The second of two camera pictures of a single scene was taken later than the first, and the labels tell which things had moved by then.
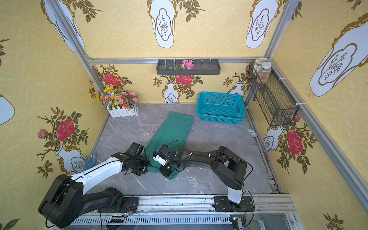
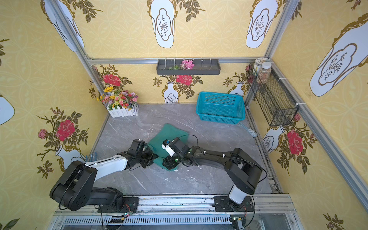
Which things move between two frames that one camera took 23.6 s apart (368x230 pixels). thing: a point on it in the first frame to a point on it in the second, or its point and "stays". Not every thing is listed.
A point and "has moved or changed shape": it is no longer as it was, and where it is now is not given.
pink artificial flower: (187, 64) stays
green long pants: (168, 128) has moved or changed shape
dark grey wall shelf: (188, 67) stays
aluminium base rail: (269, 212) stays
